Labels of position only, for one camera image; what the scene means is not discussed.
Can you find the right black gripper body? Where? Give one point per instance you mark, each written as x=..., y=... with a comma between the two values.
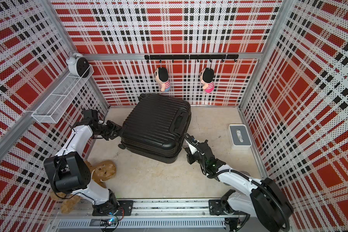
x=195, y=157

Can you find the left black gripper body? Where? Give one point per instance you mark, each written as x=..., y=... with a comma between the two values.
x=107, y=130

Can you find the black hard-shell suitcase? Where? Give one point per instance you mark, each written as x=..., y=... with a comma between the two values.
x=156, y=126

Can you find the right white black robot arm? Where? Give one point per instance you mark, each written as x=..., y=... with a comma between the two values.
x=262, y=199

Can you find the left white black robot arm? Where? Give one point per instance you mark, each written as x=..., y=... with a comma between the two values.
x=69, y=175

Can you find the white grey tissue box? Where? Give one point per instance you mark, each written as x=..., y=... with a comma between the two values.
x=239, y=137

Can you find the brown teddy bear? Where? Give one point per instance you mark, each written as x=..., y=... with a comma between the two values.
x=101, y=172

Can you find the white alarm clock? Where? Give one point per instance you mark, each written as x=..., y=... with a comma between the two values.
x=78, y=65

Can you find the left hanging plush doll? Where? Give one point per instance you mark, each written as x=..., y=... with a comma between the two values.
x=162, y=78

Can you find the hanging plush doll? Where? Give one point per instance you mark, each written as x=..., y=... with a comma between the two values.
x=162, y=78
x=207, y=79

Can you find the right hanging plush doll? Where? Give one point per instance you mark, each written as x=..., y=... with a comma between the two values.
x=207, y=79

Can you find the white wire mesh shelf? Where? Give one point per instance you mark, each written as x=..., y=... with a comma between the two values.
x=57, y=102

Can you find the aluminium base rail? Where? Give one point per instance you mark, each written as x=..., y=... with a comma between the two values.
x=156, y=214

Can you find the black wall hook rail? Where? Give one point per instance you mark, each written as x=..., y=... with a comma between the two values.
x=193, y=57

